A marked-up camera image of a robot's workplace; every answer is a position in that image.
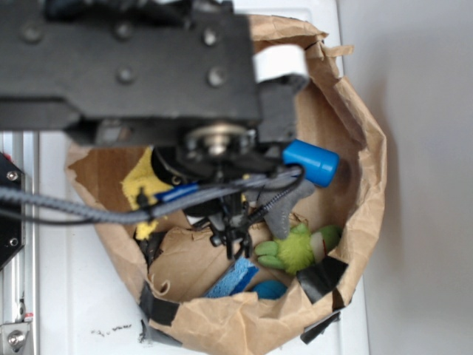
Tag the brown paper bag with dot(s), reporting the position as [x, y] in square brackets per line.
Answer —
[170, 289]

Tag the green plush toy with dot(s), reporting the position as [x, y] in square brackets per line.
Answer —
[301, 249]

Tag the grey plush toy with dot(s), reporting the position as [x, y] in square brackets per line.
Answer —
[277, 218]

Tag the aluminium frame rail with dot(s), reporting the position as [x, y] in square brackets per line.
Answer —
[19, 278]

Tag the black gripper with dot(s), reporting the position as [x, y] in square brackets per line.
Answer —
[223, 122]

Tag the blue plastic bottle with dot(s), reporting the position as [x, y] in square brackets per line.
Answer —
[320, 164]

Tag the silver corner bracket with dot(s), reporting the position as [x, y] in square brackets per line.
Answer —
[16, 339]

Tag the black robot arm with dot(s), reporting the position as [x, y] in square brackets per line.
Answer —
[83, 67]

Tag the yellow cloth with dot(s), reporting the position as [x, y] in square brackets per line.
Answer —
[142, 177]

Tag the blue sponge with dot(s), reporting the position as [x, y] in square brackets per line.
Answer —
[234, 280]

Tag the blue ball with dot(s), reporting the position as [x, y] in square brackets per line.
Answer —
[270, 290]

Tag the black metal bracket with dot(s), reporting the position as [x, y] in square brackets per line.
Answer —
[11, 229]

